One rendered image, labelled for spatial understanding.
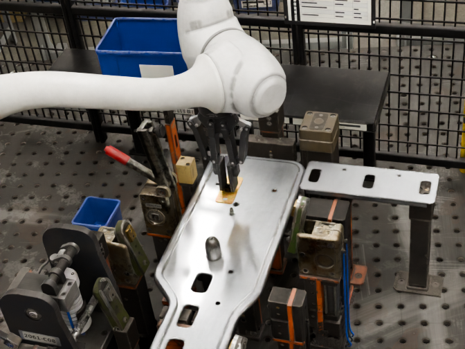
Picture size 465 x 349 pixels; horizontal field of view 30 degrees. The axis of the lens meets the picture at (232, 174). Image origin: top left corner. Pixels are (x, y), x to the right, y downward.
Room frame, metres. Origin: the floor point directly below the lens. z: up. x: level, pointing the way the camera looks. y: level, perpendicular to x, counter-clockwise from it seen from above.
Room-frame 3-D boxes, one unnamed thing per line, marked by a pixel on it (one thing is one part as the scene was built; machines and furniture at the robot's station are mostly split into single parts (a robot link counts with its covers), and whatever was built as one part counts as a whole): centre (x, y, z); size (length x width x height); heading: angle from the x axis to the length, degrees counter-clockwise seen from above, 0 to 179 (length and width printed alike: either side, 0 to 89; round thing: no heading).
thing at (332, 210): (1.38, -0.19, 0.84); 0.11 x 0.10 x 0.28; 68
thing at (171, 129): (1.53, 0.12, 0.95); 0.03 x 0.01 x 0.50; 158
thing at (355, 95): (1.86, 0.04, 1.01); 0.90 x 0.22 x 0.03; 68
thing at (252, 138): (1.62, -0.10, 0.85); 0.12 x 0.03 x 0.30; 68
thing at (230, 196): (1.38, 0.01, 1.07); 0.08 x 0.04 x 0.01; 158
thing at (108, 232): (1.29, 0.26, 0.88); 0.11 x 0.09 x 0.37; 68
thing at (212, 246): (1.26, 0.06, 1.02); 0.03 x 0.03 x 0.07
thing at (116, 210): (1.70, 0.36, 0.74); 0.11 x 0.10 x 0.09; 158
